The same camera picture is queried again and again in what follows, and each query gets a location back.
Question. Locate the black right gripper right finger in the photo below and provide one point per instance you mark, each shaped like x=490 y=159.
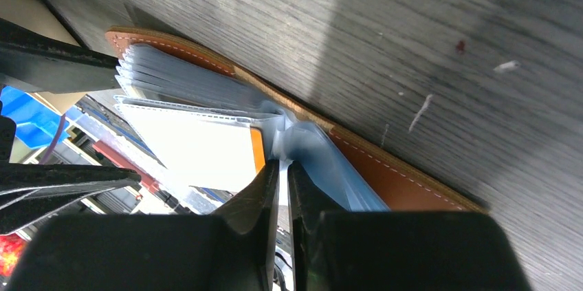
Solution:
x=336 y=249

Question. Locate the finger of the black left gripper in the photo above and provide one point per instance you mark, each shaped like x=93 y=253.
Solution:
x=30 y=192
x=33 y=63

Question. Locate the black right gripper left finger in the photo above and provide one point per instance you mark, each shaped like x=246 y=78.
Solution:
x=230 y=249

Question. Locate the brown leather card holder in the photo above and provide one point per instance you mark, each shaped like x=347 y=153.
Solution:
x=194 y=110

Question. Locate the beige oval card tray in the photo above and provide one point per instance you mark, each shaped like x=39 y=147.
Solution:
x=35 y=16

